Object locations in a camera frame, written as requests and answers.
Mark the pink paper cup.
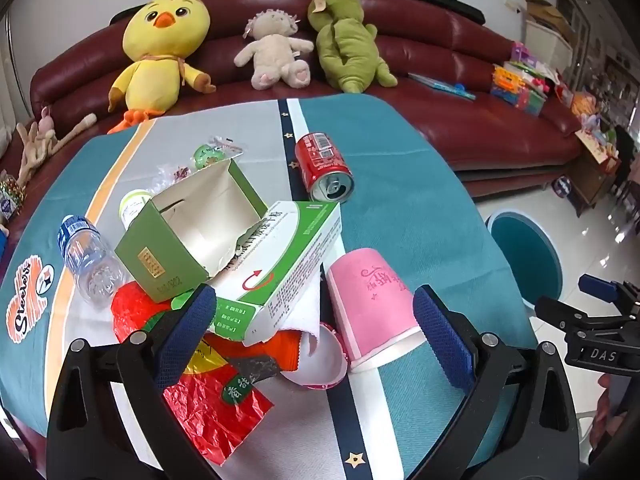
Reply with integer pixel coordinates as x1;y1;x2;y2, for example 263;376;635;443
326;247;426;373

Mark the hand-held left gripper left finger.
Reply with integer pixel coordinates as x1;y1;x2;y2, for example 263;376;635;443
46;284;223;480

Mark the green carton box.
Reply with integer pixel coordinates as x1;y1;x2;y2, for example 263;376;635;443
114;157;269;304

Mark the beige long plush toy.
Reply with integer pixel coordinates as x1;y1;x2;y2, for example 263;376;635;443
15;110;98;186

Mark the sparkly ornament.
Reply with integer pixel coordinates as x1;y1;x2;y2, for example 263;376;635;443
0;170;26;225

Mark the black long bag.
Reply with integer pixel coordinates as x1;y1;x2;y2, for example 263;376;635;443
375;0;487;26

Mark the open cardboard box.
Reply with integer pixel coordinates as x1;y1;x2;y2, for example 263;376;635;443
520;0;576;75

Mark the wooden side table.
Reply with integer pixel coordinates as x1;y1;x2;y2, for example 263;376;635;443
570;130;626;218

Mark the red soda can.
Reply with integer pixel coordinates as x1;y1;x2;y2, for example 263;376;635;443
294;132;355;204

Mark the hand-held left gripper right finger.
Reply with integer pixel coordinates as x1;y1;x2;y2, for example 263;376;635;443
410;284;581;480

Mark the blue picture book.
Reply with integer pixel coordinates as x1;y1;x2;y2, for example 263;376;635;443
407;72;477;101

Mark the black chair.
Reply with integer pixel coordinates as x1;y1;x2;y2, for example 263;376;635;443
612;125;638;206

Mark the green snack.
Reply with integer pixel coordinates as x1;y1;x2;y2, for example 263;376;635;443
192;136;246;171

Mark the person's right hand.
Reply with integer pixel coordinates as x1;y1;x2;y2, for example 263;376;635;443
597;372;632;417

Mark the green dinosaur plush toy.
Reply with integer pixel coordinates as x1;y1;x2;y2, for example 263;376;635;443
307;0;398;95

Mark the teal printed tablecloth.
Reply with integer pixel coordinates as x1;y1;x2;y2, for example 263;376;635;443
0;95;538;480

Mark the beige lamb plush toy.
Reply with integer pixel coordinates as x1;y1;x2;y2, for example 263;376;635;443
234;9;315;92

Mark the white pink plastic bowl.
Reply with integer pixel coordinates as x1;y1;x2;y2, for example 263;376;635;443
280;322;349;391

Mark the clear plastic bottle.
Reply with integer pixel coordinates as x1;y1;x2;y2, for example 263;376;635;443
57;215;126;308

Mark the red plastic bag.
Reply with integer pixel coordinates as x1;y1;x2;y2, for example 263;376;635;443
111;281;276;467

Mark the white tissue sheet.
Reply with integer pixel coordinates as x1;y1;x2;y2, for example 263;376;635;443
272;265;333;361

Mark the dark red leather sofa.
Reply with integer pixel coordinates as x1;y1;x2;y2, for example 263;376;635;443
30;0;586;201

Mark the cup with lime green lid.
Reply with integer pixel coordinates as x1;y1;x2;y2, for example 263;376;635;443
119;188;154;231

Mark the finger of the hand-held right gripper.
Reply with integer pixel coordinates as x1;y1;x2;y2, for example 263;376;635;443
535;296;622;333
578;274;640;307

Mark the white green medicine box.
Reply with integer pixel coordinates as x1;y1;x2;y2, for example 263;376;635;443
207;201;343;346

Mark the teal plastic basin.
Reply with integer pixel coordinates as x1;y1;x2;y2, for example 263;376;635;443
485;210;565;313

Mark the yellow chick plush toy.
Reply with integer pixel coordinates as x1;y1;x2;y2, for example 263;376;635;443
107;0;217;133

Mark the heap of boxed toys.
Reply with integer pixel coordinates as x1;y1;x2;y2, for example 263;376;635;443
570;91;622;161

